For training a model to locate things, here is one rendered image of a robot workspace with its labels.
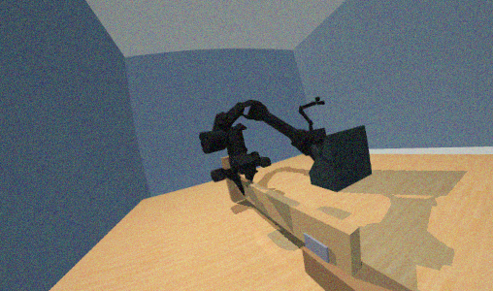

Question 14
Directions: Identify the long wooden rail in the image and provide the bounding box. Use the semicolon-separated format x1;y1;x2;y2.
236;177;361;276

